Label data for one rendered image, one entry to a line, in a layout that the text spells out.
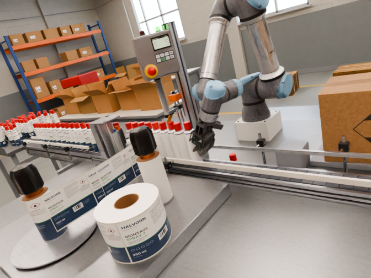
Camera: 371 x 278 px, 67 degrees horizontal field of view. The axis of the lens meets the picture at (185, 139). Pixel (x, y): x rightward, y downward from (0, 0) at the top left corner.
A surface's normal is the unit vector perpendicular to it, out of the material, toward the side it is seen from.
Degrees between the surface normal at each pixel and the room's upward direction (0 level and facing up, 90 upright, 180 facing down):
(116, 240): 90
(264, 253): 0
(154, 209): 90
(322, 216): 0
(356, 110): 90
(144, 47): 90
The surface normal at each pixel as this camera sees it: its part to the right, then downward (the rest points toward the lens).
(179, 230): -0.25, -0.90
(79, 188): 0.68, 0.08
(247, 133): -0.60, 0.43
